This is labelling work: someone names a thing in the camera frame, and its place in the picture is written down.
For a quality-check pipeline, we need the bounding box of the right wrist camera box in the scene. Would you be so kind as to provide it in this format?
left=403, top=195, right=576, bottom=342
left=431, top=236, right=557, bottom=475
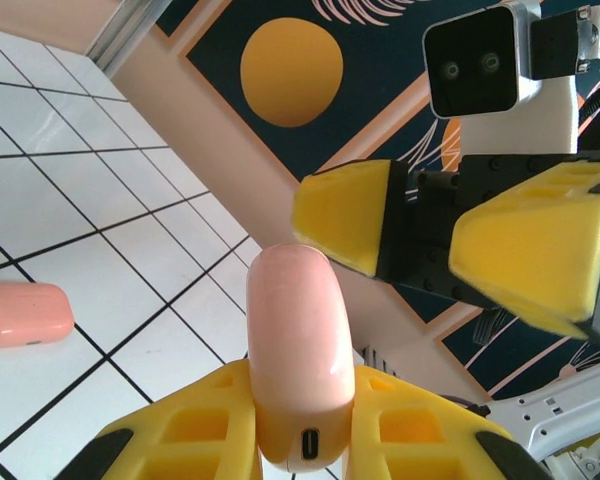
left=423, top=1, right=581, bottom=155

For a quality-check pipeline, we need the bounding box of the aluminium corner post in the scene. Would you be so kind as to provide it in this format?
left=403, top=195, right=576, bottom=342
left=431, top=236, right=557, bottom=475
left=82, top=0, right=176, bottom=76

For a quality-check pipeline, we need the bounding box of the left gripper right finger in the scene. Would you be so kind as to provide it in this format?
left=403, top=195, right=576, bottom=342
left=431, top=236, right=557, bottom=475
left=343, top=364, right=556, bottom=480

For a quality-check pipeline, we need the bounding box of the light pink round charging case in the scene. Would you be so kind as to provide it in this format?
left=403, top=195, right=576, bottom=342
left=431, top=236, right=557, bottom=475
left=244, top=243, right=357, bottom=472

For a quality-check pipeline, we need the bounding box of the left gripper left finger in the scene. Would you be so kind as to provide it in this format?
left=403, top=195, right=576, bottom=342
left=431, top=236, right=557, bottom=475
left=67, top=358, right=262, bottom=480

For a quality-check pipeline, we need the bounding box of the salmon orange rectangular charging case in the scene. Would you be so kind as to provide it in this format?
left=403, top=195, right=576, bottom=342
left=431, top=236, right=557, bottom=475
left=0, top=281, right=75, bottom=350

